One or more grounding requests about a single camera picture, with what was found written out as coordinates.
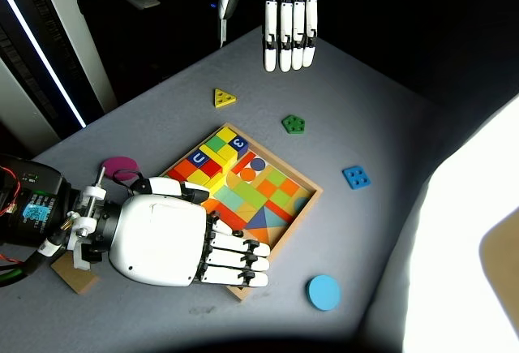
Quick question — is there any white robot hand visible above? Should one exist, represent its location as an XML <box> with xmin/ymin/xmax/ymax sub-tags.
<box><xmin>217</xmin><ymin>0</ymin><xmax>321</xmax><ymax>73</ymax></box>
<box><xmin>108</xmin><ymin>174</ymin><xmax>272</xmax><ymax>289</ymax></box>

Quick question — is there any yellow triangle three-hole block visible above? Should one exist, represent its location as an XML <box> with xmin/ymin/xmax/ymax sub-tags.
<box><xmin>213</xmin><ymin>88</ymin><xmax>238</xmax><ymax>110</ymax></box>

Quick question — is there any green pentagon five-hole block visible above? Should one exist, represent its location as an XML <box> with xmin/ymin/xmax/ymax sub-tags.
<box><xmin>281</xmin><ymin>114</ymin><xmax>307</xmax><ymax>136</ymax></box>

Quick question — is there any blue square four-hole block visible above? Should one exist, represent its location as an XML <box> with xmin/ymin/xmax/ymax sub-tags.
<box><xmin>342</xmin><ymin>165</ymin><xmax>372</xmax><ymax>191</ymax></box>

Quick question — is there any purple round disc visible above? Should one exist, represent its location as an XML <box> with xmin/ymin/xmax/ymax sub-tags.
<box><xmin>100</xmin><ymin>156</ymin><xmax>139</xmax><ymax>183</ymax></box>

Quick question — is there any flat wooden board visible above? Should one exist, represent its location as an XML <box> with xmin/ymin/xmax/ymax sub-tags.
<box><xmin>50</xmin><ymin>253</ymin><xmax>101</xmax><ymax>295</ymax></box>

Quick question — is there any square wooden tray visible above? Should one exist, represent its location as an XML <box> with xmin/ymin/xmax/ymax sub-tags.
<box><xmin>160</xmin><ymin>122</ymin><xmax>324</xmax><ymax>302</ymax></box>

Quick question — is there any blue round disc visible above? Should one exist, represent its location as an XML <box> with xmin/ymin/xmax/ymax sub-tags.
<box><xmin>305</xmin><ymin>274</ymin><xmax>343</xmax><ymax>312</ymax></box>

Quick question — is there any grey table cloth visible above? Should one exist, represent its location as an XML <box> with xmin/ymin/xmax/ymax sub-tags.
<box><xmin>0</xmin><ymin>24</ymin><xmax>447</xmax><ymax>353</ymax></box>

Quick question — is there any white LED light strip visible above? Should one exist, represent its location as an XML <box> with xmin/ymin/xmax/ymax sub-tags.
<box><xmin>0</xmin><ymin>0</ymin><xmax>88</xmax><ymax>129</ymax></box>

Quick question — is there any white backdrop sheet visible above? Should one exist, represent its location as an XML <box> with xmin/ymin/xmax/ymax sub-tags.
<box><xmin>360</xmin><ymin>93</ymin><xmax>519</xmax><ymax>353</ymax></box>

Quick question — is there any white upright post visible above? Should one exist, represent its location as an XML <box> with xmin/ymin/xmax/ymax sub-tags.
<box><xmin>34</xmin><ymin>0</ymin><xmax>119</xmax><ymax>114</ymax></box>

